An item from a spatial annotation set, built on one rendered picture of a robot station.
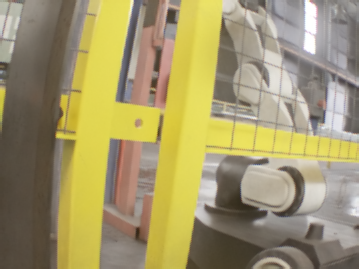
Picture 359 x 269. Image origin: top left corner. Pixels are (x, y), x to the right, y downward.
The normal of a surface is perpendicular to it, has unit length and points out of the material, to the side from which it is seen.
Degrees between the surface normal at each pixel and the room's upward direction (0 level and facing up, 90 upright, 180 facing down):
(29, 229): 90
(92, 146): 90
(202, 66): 90
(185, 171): 90
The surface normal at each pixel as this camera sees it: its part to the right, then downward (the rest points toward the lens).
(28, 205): 0.60, 0.10
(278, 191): -0.83, -0.11
